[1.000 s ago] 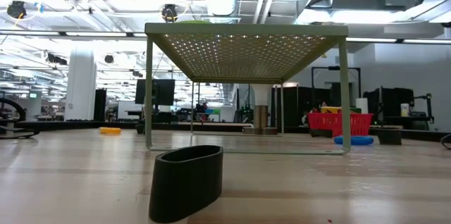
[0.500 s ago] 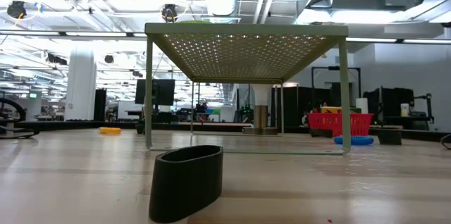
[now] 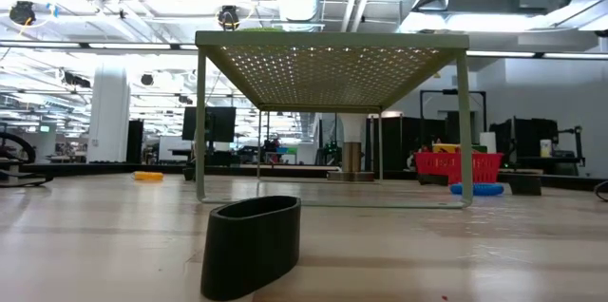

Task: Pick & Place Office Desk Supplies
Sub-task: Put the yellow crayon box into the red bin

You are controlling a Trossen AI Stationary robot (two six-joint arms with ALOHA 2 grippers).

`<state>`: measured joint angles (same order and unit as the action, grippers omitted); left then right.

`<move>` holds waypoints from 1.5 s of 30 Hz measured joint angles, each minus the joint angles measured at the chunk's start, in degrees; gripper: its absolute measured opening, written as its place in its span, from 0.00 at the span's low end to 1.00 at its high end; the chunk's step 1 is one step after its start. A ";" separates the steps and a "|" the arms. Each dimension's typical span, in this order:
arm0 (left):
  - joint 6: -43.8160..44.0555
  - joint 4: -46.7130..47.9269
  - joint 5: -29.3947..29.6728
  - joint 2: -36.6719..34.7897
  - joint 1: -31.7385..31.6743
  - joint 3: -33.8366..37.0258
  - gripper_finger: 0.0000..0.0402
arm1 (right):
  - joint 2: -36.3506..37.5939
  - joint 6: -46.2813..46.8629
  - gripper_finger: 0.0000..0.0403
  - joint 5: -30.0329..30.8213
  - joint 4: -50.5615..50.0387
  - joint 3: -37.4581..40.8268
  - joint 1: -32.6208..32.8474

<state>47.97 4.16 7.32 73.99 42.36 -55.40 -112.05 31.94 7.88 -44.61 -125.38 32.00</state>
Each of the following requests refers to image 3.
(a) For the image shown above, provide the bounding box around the red plastic basket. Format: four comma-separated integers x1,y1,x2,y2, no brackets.
413,151,504,185

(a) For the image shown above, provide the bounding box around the yellow spiral hair tie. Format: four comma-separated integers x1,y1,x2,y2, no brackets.
132,170,165,182

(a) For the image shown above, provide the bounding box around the blue spiral hair tie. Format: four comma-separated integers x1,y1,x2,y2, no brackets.
449,181,505,198

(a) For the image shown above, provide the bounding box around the black computer monitor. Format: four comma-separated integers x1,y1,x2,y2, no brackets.
181,105,238,143

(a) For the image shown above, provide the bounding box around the green perforated metal shelf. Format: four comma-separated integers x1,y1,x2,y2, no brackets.
194,29,474,210

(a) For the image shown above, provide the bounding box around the black tall cabinet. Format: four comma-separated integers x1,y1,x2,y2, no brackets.
125,120,144,164

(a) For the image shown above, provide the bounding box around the white paper towel roll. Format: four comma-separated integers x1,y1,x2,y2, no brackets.
478,131,498,154

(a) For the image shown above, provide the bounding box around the white round column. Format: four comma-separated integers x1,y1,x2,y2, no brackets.
87,66,132,163

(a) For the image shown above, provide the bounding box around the black equipment rack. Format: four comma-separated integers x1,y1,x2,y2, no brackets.
488,118,561,159

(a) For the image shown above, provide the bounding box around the black metal table frame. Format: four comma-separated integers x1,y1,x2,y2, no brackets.
18,161,608,193

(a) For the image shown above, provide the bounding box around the black rig frame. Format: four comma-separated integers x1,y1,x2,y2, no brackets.
419,88,488,154

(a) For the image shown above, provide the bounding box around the black cable loop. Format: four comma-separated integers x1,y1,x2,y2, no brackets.
0,130,38,166

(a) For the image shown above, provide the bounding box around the black camera stand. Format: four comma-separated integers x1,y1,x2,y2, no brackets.
558,124,586,166

